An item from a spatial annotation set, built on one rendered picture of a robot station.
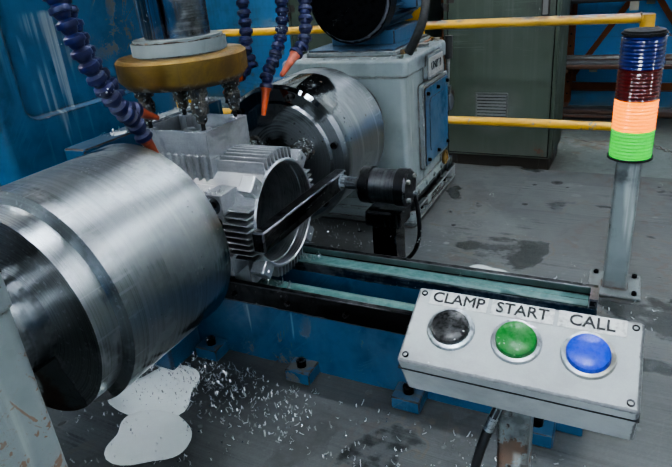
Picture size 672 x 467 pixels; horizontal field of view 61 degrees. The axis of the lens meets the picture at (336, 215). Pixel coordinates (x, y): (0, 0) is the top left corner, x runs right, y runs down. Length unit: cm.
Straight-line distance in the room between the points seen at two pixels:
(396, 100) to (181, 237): 66
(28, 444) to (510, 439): 39
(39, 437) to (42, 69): 56
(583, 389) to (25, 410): 41
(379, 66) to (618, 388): 86
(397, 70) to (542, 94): 270
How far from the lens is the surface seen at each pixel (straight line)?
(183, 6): 82
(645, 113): 95
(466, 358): 46
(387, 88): 118
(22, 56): 93
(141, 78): 80
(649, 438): 81
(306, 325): 82
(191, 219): 65
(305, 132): 97
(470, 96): 391
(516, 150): 394
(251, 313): 87
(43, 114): 94
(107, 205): 61
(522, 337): 46
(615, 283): 107
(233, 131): 86
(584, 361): 45
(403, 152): 121
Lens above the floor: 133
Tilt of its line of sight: 23 degrees down
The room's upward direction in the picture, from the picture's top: 5 degrees counter-clockwise
